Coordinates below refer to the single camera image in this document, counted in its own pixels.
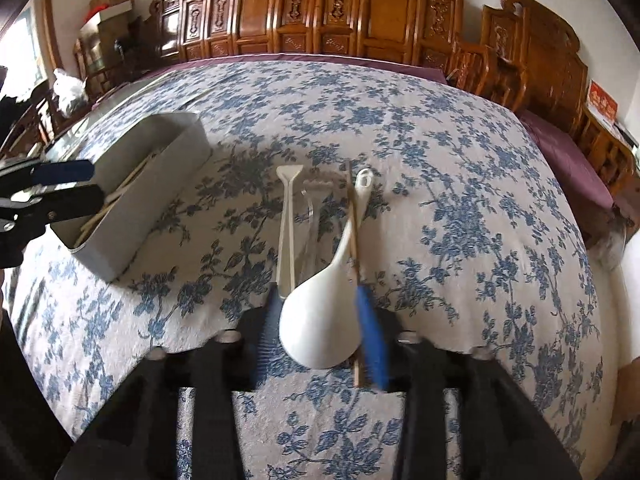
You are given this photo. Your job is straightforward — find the light bamboo chopstick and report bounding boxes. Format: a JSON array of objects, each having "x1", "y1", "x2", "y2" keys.
[{"x1": 73, "y1": 153, "x2": 156, "y2": 249}]

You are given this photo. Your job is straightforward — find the white plastic rice spoon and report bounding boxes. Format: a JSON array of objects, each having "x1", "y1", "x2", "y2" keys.
[{"x1": 279, "y1": 168, "x2": 375, "y2": 370}]

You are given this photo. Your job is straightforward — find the dark brown wooden chopstick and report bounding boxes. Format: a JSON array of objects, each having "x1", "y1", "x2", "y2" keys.
[{"x1": 346, "y1": 160, "x2": 364, "y2": 388}]

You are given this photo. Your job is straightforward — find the grey rectangular utensil tray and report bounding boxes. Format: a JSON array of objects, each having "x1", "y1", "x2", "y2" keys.
[{"x1": 51, "y1": 112, "x2": 212, "y2": 283}]

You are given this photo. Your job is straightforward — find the blue floral tablecloth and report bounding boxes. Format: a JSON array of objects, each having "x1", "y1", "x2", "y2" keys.
[{"x1": 3, "y1": 61, "x2": 616, "y2": 479}]

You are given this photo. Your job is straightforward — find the clear plastic fork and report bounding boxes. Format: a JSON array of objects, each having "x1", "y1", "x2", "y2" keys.
[{"x1": 300, "y1": 180, "x2": 333, "y2": 281}]

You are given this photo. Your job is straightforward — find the purple armchair cushion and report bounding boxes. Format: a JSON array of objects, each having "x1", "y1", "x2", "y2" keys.
[{"x1": 520, "y1": 110, "x2": 614, "y2": 209}]

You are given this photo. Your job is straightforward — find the wooden side table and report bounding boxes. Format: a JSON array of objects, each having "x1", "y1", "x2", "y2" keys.
[{"x1": 574, "y1": 106, "x2": 636, "y2": 196}]

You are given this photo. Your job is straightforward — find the carved wooden long sofa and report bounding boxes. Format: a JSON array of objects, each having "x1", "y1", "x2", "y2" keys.
[{"x1": 144, "y1": 0, "x2": 532, "y2": 111}]

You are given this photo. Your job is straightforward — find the red box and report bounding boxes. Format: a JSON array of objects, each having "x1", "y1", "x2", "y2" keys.
[{"x1": 586, "y1": 79, "x2": 618, "y2": 127}]

